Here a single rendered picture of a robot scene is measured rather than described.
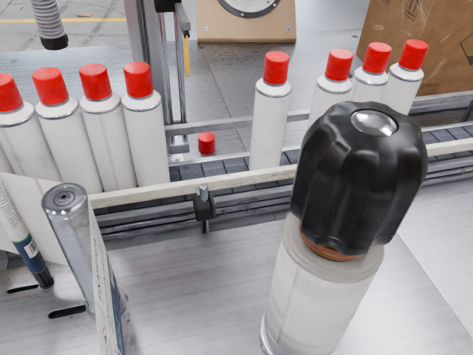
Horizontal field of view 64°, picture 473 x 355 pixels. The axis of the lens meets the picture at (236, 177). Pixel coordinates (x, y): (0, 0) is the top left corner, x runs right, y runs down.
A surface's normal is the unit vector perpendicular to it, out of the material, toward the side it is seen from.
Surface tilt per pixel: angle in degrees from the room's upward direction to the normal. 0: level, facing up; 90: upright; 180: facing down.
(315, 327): 90
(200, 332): 0
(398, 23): 90
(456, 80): 90
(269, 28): 43
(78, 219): 90
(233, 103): 0
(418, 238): 0
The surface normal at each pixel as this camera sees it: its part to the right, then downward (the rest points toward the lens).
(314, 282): -0.46, 0.62
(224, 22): 0.09, -0.06
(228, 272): 0.04, -0.73
